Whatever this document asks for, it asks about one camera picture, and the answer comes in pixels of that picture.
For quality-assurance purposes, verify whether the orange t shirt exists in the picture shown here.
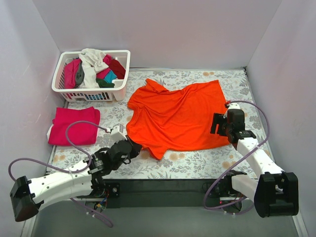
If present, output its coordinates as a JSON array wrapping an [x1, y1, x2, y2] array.
[[126, 79, 229, 159]]

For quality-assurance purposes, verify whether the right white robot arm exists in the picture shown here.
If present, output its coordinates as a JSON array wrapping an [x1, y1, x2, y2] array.
[[210, 104, 299, 218]]

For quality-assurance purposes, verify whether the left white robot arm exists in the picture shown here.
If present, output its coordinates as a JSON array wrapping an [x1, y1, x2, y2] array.
[[10, 138, 142, 222]]

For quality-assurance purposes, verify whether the floral patterned table mat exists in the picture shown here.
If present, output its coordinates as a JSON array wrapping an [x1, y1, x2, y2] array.
[[48, 70, 277, 180]]

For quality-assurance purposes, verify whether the folded magenta t shirt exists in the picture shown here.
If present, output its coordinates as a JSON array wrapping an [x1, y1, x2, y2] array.
[[48, 107, 101, 146]]

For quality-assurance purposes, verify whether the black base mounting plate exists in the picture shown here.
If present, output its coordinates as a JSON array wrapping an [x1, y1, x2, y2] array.
[[83, 179, 247, 210]]

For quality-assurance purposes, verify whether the white plastic laundry basket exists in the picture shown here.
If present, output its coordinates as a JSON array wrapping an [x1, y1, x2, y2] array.
[[52, 48, 130, 102]]

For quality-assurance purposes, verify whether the dark green shirt in basket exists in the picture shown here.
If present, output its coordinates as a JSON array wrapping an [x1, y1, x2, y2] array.
[[96, 79, 115, 88]]

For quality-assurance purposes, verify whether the teal shirt in basket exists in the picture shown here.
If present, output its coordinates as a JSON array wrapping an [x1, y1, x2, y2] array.
[[104, 71, 117, 83]]

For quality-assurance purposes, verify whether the dark red shirt in basket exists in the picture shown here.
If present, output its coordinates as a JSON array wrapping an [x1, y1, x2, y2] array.
[[109, 59, 126, 79]]

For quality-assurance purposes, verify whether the grey shirt in basket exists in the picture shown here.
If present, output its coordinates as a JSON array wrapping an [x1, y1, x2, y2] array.
[[75, 63, 84, 88]]

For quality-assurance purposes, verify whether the white shirt in basket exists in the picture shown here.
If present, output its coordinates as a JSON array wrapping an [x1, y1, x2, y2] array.
[[79, 48, 109, 89]]

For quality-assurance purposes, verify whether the magenta shirt in basket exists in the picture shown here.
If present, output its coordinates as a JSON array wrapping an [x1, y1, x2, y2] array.
[[64, 54, 112, 89]]

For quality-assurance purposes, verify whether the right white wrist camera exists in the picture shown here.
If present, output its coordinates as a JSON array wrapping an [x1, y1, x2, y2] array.
[[224, 101, 240, 118]]

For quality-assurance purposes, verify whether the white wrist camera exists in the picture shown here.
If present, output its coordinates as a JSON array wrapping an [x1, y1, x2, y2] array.
[[110, 123, 127, 143], [224, 101, 240, 118]]

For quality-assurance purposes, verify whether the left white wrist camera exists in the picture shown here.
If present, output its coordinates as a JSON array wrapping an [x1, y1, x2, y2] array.
[[110, 123, 127, 143]]

